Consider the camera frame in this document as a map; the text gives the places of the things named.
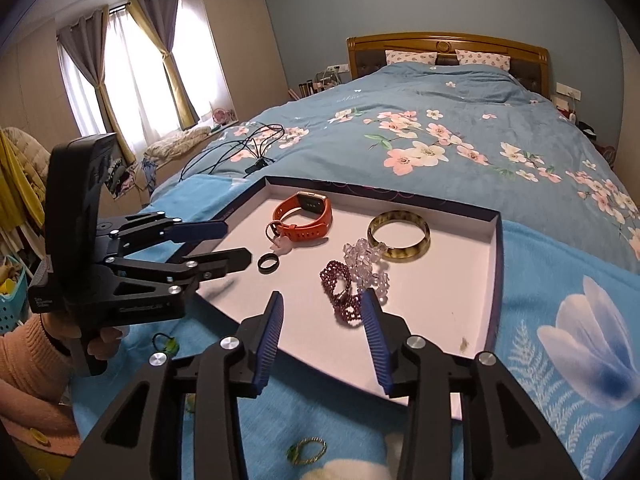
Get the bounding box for grey-blue floral duvet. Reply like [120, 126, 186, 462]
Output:
[150, 62, 640, 276]

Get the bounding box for light blue floral blanket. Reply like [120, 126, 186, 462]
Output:
[70, 175, 640, 480]

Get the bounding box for patterned white pillow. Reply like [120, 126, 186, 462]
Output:
[385, 50, 438, 66]
[454, 50, 511, 72]

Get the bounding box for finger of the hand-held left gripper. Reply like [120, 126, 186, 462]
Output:
[104, 246, 254, 295]
[97, 212, 229, 256]

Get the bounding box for teal plastic basket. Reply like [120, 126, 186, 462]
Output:
[0, 255, 32, 333]

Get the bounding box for pink ring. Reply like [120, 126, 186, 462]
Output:
[265, 220, 293, 256]

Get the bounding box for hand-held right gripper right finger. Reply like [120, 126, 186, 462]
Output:
[359, 289, 583, 480]

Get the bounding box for blue hanging cloth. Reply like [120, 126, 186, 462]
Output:
[141, 159, 159, 197]

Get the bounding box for yellow-green ring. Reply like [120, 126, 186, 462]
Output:
[286, 437, 328, 466]

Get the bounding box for yellow-brown bangle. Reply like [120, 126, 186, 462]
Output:
[367, 210, 432, 263]

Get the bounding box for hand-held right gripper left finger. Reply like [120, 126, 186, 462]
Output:
[75, 290, 286, 480]

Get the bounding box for crumpled light quilt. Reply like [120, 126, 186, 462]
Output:
[145, 127, 211, 161]

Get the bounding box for wooden bed headboard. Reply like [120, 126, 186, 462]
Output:
[346, 33, 551, 98]

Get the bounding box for yellow clothes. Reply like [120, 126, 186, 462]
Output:
[0, 127, 48, 241]

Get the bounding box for navy shallow cardboard box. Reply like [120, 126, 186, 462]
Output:
[197, 175, 503, 421]

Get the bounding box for bottles on bedside table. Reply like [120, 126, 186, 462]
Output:
[297, 67, 351, 98]

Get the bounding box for dark printed cloth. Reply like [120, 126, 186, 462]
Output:
[106, 156, 137, 197]

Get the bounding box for white sheer curtain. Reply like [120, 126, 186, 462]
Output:
[60, 0, 231, 161]

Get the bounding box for green stone ring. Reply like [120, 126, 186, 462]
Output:
[151, 332, 180, 356]

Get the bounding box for window seat drawer cabinet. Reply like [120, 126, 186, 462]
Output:
[115, 120, 241, 211]

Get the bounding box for person's left hand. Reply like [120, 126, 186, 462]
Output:
[40, 312, 125, 368]

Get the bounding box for cluttered bedside table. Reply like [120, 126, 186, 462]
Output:
[555, 97, 621, 166]

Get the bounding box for dark red bead bracelet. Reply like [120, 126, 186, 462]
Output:
[320, 259, 365, 328]

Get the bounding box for yellow and grey curtain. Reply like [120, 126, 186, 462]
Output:
[127, 0, 201, 128]

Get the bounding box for orange smartwatch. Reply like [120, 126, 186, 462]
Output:
[271, 191, 333, 243]

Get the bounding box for clear bead bracelet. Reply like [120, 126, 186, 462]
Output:
[342, 237, 391, 306]

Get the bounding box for black cable with adapter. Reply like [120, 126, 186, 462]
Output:
[180, 121, 286, 181]

